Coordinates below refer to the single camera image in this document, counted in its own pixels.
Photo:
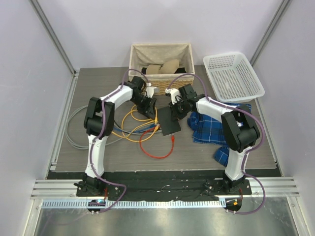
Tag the black network switch box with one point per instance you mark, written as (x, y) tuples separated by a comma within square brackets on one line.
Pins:
[(167, 123)]

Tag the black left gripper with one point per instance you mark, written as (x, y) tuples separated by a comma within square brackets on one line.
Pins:
[(148, 110)]

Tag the blue plaid shirt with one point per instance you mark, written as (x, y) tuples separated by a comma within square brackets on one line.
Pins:
[(207, 130)]

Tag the beige shoe in basket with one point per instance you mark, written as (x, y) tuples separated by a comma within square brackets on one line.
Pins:
[(169, 67)]

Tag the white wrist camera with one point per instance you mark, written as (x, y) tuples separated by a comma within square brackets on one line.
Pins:
[(149, 92), (174, 95)]

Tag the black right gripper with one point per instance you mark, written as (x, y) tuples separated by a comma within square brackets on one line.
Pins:
[(176, 115)]

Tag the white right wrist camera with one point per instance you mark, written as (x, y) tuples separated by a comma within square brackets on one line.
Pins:
[(174, 95)]

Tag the yellow ethernet cable short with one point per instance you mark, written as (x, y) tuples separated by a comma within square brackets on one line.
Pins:
[(145, 131)]

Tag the white plastic perforated basket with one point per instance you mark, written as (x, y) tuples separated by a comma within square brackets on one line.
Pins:
[(232, 78)]

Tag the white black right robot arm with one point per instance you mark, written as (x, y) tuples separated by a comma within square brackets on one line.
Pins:
[(239, 129)]

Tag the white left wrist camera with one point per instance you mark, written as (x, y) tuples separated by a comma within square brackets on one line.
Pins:
[(149, 92)]

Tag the wicker basket with liner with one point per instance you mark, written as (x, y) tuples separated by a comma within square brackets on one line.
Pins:
[(141, 55)]

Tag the yellow ethernet cable long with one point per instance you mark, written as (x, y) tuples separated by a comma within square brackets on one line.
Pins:
[(133, 109)]

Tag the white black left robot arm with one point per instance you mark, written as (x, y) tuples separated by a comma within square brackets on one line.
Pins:
[(99, 123)]

